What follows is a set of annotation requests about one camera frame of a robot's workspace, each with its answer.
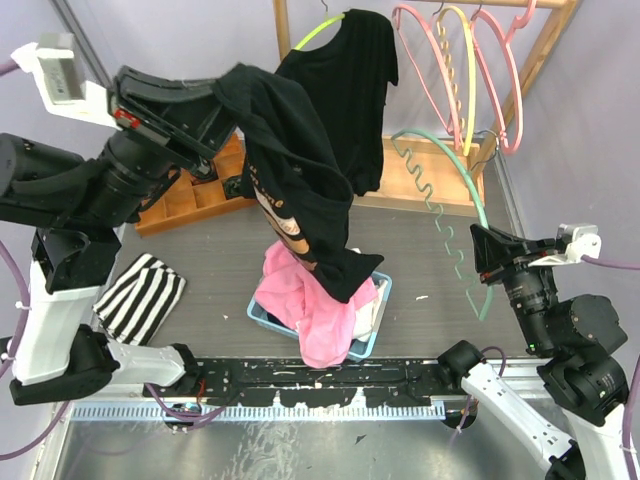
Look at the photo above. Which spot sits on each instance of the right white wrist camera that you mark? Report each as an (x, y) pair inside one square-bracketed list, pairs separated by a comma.
[(573, 241)]

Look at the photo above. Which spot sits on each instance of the pink t shirt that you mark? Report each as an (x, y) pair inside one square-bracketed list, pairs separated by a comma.
[(291, 294)]

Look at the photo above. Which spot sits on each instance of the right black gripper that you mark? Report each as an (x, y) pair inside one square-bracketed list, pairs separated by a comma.
[(496, 253)]

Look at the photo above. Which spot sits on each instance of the mint green hanger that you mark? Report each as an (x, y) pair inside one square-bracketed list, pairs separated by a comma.
[(418, 173)]

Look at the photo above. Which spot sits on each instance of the yellow hanger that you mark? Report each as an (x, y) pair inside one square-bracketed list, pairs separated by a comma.
[(453, 33)]

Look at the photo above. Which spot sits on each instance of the wooden clothes rack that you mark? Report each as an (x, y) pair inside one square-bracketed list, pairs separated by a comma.
[(448, 175)]

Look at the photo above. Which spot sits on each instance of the lime green hanger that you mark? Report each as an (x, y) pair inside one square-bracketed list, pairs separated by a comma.
[(328, 21)]

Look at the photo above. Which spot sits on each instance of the black printed t shirt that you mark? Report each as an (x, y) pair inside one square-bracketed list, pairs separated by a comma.
[(291, 170)]

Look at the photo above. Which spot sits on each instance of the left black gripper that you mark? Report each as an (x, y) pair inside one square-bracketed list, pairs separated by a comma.
[(189, 130)]

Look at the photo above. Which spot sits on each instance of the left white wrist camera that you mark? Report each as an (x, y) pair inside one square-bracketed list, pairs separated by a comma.
[(55, 64)]

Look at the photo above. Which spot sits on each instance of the orange wooden divider tray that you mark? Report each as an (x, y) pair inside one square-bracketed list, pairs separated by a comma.
[(190, 200)]

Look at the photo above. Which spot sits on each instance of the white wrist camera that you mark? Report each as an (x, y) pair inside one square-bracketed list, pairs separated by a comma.
[(573, 241), (55, 64)]

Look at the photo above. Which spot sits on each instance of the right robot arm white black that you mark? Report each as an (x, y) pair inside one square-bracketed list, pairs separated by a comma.
[(575, 339)]

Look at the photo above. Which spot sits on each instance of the aluminium rail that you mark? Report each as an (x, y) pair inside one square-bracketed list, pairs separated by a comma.
[(519, 375)]

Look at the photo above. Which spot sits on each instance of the black mounting base plate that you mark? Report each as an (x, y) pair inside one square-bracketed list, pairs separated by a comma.
[(392, 382)]

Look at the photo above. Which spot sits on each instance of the black rolled sock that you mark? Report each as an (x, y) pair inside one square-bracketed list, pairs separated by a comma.
[(232, 187)]

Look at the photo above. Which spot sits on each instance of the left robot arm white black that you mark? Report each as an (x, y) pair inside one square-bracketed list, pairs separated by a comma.
[(75, 206)]

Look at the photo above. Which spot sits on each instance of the salmon pink metal hanger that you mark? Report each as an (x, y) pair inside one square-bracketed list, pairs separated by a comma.
[(421, 45)]

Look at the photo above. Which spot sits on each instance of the white t shirt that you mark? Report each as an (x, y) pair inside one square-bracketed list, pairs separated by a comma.
[(366, 316)]

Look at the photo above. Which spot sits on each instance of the black white striped cloth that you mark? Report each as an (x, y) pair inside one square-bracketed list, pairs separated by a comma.
[(137, 304)]

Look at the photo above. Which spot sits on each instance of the light blue plastic basket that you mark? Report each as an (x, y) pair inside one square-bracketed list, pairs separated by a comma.
[(359, 349)]

